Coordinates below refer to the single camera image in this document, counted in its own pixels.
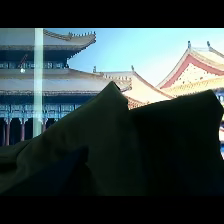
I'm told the brown garment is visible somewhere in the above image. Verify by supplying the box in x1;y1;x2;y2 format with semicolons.
0;80;224;197

